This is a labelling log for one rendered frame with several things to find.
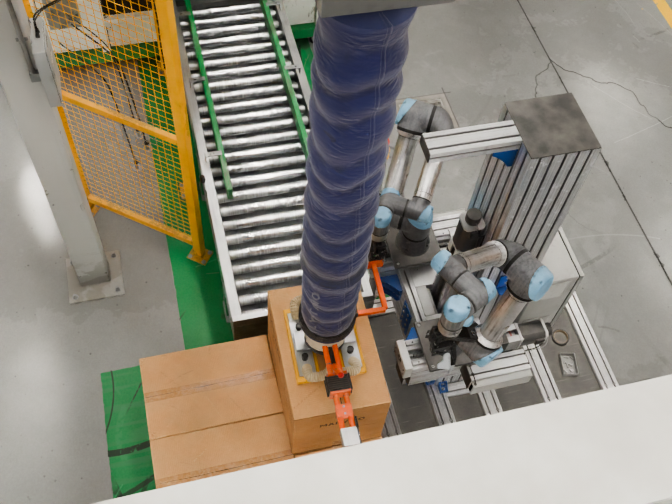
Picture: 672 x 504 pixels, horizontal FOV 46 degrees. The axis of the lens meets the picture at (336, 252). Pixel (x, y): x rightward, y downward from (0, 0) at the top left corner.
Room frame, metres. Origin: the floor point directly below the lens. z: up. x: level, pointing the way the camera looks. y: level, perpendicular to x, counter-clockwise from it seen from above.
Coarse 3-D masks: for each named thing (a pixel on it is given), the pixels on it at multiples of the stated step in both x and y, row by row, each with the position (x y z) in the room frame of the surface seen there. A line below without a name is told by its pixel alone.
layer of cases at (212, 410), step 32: (192, 352) 1.57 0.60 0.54; (224, 352) 1.59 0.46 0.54; (256, 352) 1.61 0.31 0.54; (160, 384) 1.39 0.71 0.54; (192, 384) 1.41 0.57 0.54; (224, 384) 1.43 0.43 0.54; (256, 384) 1.45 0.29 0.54; (160, 416) 1.24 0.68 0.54; (192, 416) 1.26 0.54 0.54; (224, 416) 1.28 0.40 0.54; (256, 416) 1.30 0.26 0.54; (160, 448) 1.10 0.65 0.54; (192, 448) 1.12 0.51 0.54; (224, 448) 1.13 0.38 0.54; (256, 448) 1.15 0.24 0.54; (288, 448) 1.17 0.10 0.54; (320, 448) 1.19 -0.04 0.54; (160, 480) 0.96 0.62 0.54; (192, 480) 0.98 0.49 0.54
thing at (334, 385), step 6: (348, 372) 1.31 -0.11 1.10; (330, 378) 1.28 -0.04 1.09; (336, 378) 1.28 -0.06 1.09; (342, 378) 1.28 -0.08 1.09; (348, 378) 1.29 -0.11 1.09; (330, 384) 1.25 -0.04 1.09; (336, 384) 1.26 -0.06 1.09; (342, 384) 1.26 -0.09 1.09; (348, 384) 1.26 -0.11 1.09; (330, 390) 1.23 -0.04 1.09; (336, 390) 1.23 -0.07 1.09; (342, 390) 1.23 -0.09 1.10; (348, 390) 1.23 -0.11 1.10; (330, 396) 1.21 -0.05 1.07; (342, 396) 1.23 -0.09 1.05
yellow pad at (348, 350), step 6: (354, 330) 1.56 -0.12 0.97; (354, 342) 1.51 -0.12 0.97; (342, 348) 1.47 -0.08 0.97; (348, 348) 1.46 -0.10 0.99; (354, 348) 1.48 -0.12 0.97; (360, 348) 1.48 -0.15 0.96; (342, 354) 1.44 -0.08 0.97; (348, 354) 1.45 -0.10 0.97; (354, 354) 1.45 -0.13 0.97; (360, 354) 1.46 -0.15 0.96; (342, 360) 1.42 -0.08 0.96; (360, 360) 1.43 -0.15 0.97; (342, 366) 1.39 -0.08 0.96; (348, 366) 1.39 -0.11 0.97; (360, 372) 1.38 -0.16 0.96
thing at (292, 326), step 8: (288, 312) 1.61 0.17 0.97; (288, 320) 1.57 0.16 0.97; (296, 320) 1.57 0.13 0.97; (288, 328) 1.54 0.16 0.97; (296, 328) 1.53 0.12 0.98; (288, 336) 1.50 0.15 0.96; (296, 352) 1.43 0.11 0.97; (304, 352) 1.43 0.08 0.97; (312, 352) 1.44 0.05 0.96; (296, 360) 1.39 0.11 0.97; (304, 360) 1.39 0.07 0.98; (312, 360) 1.40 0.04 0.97; (296, 368) 1.36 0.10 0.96; (312, 368) 1.37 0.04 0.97; (296, 376) 1.33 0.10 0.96
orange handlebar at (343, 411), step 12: (372, 264) 1.82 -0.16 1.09; (384, 300) 1.66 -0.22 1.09; (360, 312) 1.59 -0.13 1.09; (372, 312) 1.59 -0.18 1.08; (384, 312) 1.61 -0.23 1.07; (324, 348) 1.41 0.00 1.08; (336, 348) 1.41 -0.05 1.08; (336, 360) 1.36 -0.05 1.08; (336, 396) 1.21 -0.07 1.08; (348, 396) 1.22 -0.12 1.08; (336, 408) 1.16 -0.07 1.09; (348, 408) 1.17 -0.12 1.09
